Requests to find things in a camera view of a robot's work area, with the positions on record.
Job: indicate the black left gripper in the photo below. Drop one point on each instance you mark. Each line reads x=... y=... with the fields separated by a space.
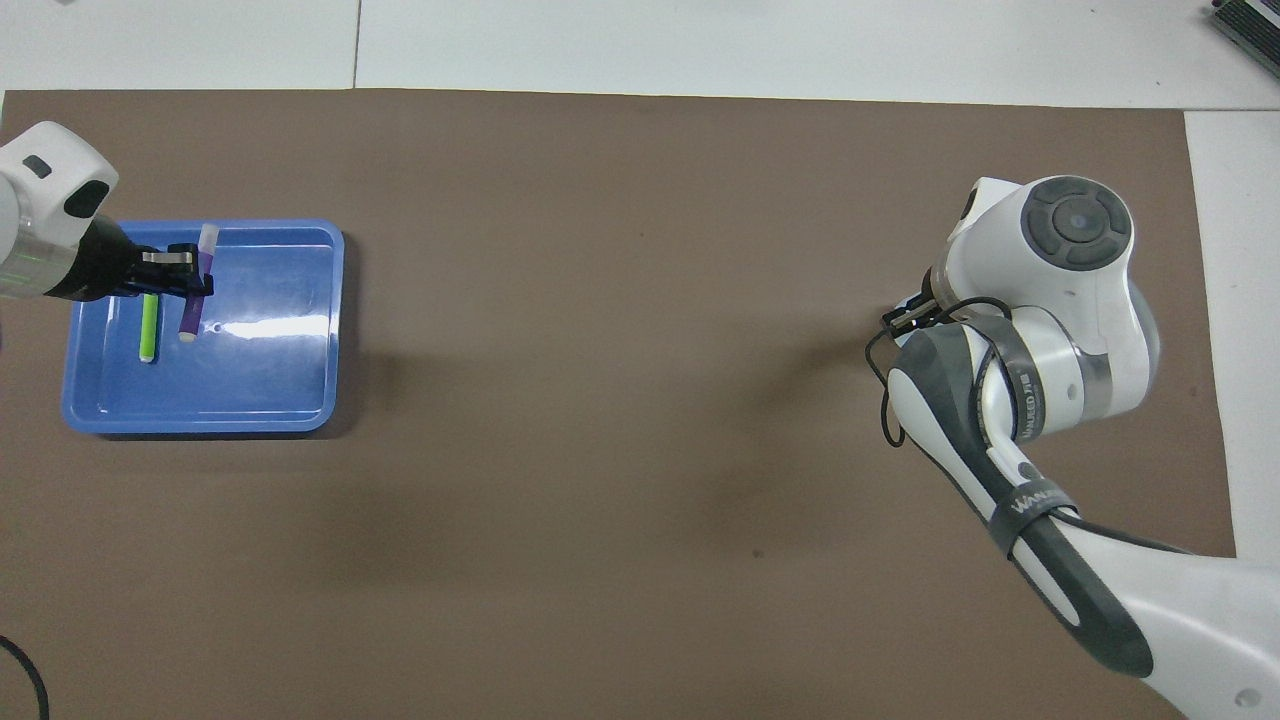
x=100 y=270

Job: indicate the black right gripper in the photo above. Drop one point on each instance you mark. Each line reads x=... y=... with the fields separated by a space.
x=915 y=315

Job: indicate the purple pen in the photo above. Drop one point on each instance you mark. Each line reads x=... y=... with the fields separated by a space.
x=190 y=318

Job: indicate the green pen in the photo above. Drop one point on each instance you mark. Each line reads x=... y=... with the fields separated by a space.
x=149 y=330

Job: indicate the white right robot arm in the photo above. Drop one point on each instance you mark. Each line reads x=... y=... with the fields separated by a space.
x=1070 y=300

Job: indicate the blue plastic tray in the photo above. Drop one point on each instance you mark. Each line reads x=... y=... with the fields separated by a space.
x=270 y=380

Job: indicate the brown table mat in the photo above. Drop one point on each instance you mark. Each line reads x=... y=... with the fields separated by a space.
x=600 y=400

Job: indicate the grey ribbed device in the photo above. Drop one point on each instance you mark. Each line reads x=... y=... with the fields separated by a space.
x=1250 y=22

